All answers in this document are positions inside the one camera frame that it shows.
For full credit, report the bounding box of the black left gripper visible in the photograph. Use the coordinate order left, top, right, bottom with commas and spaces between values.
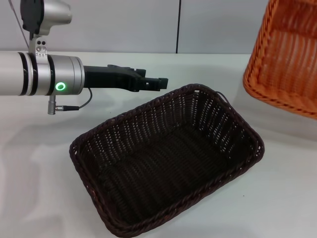
83, 64, 169, 93

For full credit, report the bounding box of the dark brown wicker basket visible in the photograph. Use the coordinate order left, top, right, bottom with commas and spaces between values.
69, 83, 265, 238

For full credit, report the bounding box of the orange wicker basket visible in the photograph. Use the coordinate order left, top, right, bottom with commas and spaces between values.
242, 0, 317, 118

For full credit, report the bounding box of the thin grey rod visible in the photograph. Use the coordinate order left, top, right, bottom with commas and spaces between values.
8, 0, 30, 48

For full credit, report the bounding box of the black cable with metal plug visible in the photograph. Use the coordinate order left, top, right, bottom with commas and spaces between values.
48, 87, 93, 116

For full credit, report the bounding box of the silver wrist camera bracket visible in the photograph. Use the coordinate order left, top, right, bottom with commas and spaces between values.
28, 34, 48, 59

